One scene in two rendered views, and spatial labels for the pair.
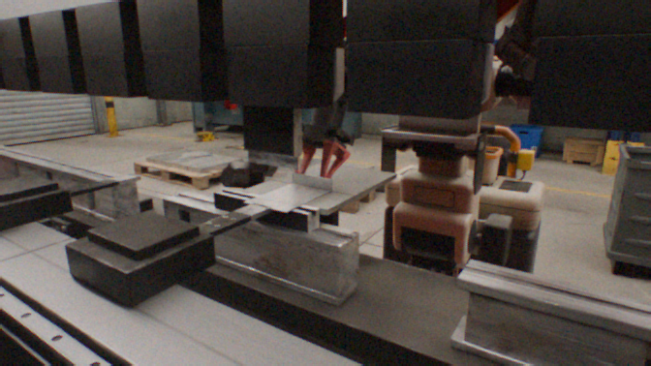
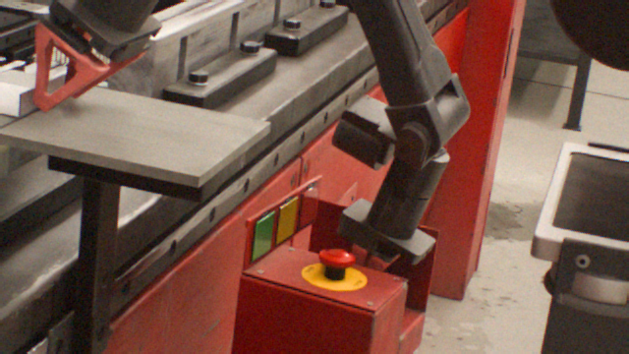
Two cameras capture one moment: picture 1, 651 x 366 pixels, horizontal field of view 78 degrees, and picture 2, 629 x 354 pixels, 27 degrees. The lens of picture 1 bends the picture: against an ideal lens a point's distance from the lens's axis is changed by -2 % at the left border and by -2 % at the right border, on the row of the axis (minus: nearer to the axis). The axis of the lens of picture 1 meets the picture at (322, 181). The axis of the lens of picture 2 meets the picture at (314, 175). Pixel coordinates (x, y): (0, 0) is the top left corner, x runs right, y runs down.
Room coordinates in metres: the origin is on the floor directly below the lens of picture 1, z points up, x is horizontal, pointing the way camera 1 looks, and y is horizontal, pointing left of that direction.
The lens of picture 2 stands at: (0.56, -1.10, 1.34)
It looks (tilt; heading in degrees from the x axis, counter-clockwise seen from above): 18 degrees down; 71
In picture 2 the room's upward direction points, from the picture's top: 8 degrees clockwise
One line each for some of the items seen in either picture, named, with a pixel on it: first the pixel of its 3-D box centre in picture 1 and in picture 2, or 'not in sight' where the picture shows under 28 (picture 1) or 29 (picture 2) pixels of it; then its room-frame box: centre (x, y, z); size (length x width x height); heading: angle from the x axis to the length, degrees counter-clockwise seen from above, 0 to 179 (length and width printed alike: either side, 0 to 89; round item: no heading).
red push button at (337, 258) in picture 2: not in sight; (335, 266); (1.04, 0.15, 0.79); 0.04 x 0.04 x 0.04
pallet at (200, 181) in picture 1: (194, 167); not in sight; (4.64, 1.50, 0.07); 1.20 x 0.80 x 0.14; 56
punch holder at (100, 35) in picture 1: (122, 52); not in sight; (0.83, 0.39, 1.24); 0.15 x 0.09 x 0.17; 57
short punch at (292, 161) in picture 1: (271, 135); not in sight; (0.62, 0.08, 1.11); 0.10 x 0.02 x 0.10; 57
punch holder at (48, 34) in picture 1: (71, 54); not in sight; (0.94, 0.56, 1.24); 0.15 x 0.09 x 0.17; 57
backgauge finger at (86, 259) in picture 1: (195, 228); not in sight; (0.48, 0.16, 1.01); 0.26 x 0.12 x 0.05; 147
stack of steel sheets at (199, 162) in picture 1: (193, 160); not in sight; (4.64, 1.50, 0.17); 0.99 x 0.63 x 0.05; 56
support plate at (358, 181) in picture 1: (325, 183); (94, 122); (0.74, 0.00, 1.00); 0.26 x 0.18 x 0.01; 147
